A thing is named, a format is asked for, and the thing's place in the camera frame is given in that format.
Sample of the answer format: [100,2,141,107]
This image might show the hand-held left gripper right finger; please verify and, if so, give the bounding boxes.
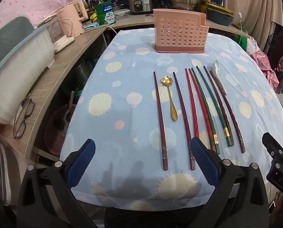
[190,137,270,228]

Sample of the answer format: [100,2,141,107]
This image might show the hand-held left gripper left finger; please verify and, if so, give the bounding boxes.
[18,138,97,228]

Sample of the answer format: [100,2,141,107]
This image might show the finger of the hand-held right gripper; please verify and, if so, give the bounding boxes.
[262,132,283,162]

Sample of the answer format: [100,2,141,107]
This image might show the green chopstick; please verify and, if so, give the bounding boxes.
[196,66,234,147]
[192,68,221,154]

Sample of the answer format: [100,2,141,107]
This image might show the red chopstick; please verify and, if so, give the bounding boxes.
[188,68,216,152]
[185,68,200,139]

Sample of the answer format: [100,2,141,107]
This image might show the gold flower spoon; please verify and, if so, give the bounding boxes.
[161,75,179,122]

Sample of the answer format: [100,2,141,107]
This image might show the silver spoon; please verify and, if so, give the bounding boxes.
[210,60,228,96]

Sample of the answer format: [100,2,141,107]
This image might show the pink perforated utensil basket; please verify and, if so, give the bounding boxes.
[153,9,207,54]

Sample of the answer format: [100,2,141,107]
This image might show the pink plastic colander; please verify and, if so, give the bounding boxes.
[44,104,74,156]

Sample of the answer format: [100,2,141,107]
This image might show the black eyeglasses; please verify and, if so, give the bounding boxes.
[13,97,35,140]

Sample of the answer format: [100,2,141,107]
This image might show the pink pineapple-print cloth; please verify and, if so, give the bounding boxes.
[249,37,280,94]

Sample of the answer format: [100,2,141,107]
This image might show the blue printed tablecloth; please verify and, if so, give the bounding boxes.
[59,27,283,211]

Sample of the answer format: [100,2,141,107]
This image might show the dark wooden chair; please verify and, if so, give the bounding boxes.
[262,31,283,63]

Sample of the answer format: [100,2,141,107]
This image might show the pale lavender cloth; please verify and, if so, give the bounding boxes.
[247,37,260,53]

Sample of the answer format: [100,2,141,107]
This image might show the white plastic bin blue rim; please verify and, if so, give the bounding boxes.
[0,16,56,125]

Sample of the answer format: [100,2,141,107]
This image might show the green cloth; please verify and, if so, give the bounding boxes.
[236,28,251,51]

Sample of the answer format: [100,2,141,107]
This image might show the clear blender jug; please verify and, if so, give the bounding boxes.
[37,14,75,54]

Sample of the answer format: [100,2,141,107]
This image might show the blue plastic bowl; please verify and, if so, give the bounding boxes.
[207,9,234,26]

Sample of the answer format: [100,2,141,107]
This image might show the blue tissue pack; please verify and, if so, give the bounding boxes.
[82,22,100,30]

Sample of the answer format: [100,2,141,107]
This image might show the beige curtain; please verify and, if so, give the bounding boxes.
[223,0,283,48]

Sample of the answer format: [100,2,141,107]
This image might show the yellow plastic bowl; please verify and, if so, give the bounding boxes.
[207,3,234,15]

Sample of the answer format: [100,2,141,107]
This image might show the pink electric kettle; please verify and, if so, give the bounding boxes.
[57,0,87,37]

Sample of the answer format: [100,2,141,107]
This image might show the green tin can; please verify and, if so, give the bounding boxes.
[94,1,116,26]

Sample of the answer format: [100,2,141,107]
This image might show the clear food container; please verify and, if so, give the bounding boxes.
[114,9,131,21]

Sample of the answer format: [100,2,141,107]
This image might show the pink dotted curtain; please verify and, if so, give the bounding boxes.
[0,0,85,32]

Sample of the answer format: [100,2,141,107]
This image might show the silver rice cooker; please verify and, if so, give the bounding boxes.
[128,0,155,15]

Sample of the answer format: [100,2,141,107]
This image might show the white cable with switch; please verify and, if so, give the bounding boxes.
[232,0,246,44]

